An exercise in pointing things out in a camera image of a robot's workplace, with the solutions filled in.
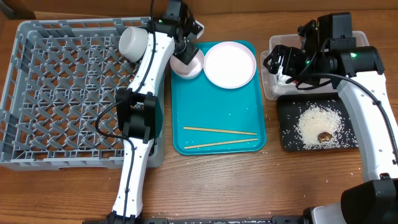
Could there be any grey dishwasher rack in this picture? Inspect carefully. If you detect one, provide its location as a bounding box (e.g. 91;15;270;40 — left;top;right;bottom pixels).
1;17;147;170

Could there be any grey bowl with rice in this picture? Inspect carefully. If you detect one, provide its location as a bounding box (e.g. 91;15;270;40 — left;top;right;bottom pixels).
119;27;148;62

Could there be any pink bowl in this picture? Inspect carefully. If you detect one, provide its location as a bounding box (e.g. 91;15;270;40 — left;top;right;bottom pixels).
170;50;205;80

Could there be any teal serving tray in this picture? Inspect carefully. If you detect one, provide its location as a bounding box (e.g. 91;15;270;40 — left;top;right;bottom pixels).
170;40;267;156

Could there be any white rice pile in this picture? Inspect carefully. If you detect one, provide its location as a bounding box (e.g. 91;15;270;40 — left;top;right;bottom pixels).
280;103;358;152

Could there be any brown food lump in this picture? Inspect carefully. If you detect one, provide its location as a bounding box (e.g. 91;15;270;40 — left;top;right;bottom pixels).
317;132;333;143

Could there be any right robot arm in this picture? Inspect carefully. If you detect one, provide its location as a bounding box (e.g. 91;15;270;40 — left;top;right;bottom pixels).
262;12;397;223

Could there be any wooden chopstick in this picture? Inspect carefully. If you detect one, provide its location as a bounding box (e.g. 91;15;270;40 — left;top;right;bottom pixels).
183;126;257;136
184;138;258;149

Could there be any white napkin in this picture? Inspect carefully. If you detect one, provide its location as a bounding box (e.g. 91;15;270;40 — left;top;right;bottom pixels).
273;74;295;95

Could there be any black waste tray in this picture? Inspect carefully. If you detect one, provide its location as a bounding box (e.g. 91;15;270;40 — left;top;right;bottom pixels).
277;93;350;133

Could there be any clear plastic bin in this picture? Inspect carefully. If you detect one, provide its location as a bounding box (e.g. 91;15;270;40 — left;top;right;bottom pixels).
259;30;371;101

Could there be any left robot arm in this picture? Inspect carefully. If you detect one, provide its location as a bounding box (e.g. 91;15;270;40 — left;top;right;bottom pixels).
100;0;205;223

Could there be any pink round plate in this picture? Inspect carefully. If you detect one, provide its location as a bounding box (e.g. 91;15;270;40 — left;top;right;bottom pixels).
203;41;257;89

